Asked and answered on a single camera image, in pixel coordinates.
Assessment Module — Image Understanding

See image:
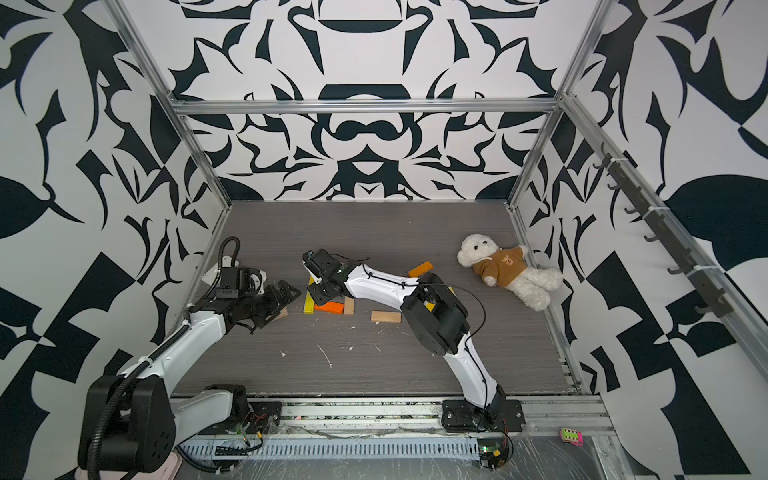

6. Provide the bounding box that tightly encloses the red orange block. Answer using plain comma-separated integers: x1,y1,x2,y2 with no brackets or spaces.
314,302,345,315

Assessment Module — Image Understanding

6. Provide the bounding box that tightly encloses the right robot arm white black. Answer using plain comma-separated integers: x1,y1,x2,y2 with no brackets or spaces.
302,249,506,419

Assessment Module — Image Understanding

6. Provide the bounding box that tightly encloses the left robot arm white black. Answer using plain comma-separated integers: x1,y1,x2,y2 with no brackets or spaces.
78,252,301,479

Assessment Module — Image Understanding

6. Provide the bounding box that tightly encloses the white small device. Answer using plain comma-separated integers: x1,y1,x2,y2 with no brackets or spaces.
201,255,232,286

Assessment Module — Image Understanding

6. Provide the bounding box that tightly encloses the orange block far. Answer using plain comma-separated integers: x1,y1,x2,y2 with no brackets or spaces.
408,261,433,278

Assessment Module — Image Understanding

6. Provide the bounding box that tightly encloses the white teddy bear brown shirt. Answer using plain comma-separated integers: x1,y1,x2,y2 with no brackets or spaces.
457,234,564,311

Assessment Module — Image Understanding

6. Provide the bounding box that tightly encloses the pink tray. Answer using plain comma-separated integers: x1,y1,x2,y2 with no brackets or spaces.
100,453,182,480

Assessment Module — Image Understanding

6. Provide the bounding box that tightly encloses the green circuit board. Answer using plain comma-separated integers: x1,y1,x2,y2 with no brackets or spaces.
478,436,514,470

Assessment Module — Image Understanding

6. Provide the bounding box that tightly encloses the pink green small gadget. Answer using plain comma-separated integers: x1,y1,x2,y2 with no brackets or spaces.
560,428,584,446

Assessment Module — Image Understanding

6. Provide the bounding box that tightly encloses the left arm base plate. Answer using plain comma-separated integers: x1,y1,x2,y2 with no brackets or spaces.
199,400,283,435

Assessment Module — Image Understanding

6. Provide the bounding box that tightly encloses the aluminium front rail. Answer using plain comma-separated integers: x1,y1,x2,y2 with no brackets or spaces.
249,395,616,438

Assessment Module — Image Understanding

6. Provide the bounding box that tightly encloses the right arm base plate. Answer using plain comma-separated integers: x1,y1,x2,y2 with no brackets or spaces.
440,399,526,433

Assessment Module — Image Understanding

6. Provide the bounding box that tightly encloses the grey hook rail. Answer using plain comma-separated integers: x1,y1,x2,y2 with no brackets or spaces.
595,151,735,318

